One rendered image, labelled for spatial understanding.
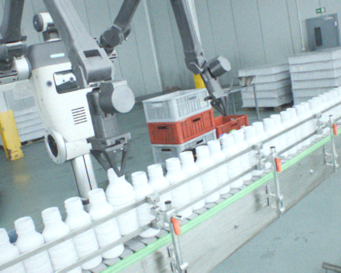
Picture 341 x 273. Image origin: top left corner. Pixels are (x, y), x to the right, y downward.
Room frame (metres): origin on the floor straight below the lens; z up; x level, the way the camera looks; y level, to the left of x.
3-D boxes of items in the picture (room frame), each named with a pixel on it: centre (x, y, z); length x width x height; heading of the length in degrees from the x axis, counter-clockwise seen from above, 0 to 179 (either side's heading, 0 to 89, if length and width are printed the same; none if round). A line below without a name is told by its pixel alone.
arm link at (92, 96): (0.81, 0.14, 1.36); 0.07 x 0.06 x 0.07; 40
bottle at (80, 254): (0.74, 0.24, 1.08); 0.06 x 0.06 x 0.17
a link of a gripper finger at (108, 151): (0.81, 0.14, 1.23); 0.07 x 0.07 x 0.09; 40
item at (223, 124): (4.13, -0.61, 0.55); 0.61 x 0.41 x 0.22; 133
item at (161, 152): (3.60, -0.13, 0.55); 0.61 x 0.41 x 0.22; 137
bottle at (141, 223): (0.85, 0.10, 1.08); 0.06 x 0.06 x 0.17
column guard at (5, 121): (7.83, 3.62, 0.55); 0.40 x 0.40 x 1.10; 40
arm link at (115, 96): (0.79, 0.12, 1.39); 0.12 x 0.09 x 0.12; 40
